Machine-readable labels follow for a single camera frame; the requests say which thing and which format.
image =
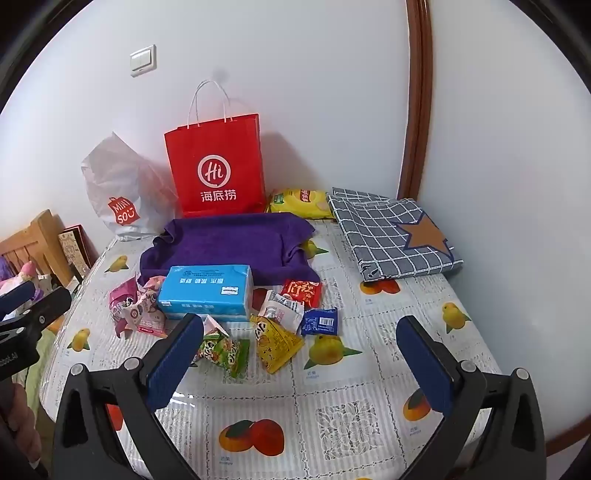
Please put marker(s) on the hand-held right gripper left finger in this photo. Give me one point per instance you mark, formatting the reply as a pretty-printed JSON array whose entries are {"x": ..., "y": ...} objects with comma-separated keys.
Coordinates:
[{"x": 175, "y": 360}]

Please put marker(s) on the pale green bedding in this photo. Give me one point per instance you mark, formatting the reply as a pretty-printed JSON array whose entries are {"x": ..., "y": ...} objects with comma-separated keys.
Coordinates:
[{"x": 39, "y": 369}]

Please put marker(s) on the grey checked cloth with star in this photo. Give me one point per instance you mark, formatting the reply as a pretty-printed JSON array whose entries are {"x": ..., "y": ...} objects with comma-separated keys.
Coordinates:
[{"x": 388, "y": 240}]

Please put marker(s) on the light pink snack packet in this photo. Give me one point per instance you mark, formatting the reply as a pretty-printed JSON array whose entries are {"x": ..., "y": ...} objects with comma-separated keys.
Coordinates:
[{"x": 154, "y": 282}]

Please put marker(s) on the pink plush toy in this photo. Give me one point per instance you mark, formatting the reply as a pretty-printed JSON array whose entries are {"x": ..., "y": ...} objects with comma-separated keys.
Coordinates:
[{"x": 25, "y": 272}]

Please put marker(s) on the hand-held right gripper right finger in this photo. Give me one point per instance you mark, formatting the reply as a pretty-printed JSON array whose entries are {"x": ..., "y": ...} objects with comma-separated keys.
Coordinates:
[{"x": 427, "y": 364}]

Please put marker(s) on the yellow chips bag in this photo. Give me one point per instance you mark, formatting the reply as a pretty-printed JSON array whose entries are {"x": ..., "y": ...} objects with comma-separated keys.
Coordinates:
[{"x": 302, "y": 203}]

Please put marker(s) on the brown patterned book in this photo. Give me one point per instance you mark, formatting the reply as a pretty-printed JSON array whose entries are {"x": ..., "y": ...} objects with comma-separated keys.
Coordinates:
[{"x": 74, "y": 249}]

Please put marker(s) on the blue snack packet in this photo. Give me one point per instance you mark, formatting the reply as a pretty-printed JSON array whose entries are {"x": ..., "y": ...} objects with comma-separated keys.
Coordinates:
[{"x": 320, "y": 321}]

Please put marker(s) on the red snack packet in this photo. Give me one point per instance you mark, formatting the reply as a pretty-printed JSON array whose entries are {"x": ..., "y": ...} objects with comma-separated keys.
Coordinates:
[{"x": 302, "y": 292}]

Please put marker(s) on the blue tissue pack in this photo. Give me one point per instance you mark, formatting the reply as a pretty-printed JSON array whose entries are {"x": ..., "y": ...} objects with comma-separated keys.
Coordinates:
[{"x": 203, "y": 288}]

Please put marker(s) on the red paper bag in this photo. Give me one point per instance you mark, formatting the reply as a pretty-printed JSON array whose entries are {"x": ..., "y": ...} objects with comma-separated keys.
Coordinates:
[{"x": 214, "y": 152}]

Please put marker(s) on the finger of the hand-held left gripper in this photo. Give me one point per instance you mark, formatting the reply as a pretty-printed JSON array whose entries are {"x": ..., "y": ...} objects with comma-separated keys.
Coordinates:
[
  {"x": 18, "y": 294},
  {"x": 48, "y": 307}
]

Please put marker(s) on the white plastic bag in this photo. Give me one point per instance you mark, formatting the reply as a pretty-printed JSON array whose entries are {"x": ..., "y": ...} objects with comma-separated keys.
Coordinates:
[{"x": 120, "y": 184}]

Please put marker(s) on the person's left hand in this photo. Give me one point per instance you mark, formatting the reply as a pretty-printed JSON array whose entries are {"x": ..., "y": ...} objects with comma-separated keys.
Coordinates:
[{"x": 16, "y": 415}]

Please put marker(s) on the bear print snack packet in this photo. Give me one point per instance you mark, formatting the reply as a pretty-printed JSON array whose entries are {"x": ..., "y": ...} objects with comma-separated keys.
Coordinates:
[{"x": 147, "y": 316}]

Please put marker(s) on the white snack packet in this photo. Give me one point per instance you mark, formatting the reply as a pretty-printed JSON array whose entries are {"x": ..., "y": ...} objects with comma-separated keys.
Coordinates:
[{"x": 281, "y": 309}]

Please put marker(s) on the purple towel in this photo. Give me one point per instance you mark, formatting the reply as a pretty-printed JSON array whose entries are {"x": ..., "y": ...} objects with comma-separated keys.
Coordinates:
[{"x": 231, "y": 240}]

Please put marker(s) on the white light switch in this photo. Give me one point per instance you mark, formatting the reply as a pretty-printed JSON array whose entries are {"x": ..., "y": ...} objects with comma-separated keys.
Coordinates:
[{"x": 143, "y": 60}]

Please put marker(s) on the yellow triangular snack packet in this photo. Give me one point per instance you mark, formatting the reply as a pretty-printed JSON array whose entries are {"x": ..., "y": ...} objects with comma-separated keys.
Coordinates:
[{"x": 274, "y": 346}]

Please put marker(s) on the brown wooden door frame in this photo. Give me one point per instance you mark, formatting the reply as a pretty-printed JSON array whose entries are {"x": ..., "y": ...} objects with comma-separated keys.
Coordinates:
[{"x": 415, "y": 92}]

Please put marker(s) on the wooden headboard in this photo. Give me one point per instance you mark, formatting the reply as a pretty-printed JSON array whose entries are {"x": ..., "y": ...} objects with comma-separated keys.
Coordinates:
[{"x": 41, "y": 235}]

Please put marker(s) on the green snack packet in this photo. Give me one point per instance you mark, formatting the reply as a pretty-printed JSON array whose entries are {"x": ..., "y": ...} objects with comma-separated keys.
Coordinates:
[{"x": 226, "y": 353}]

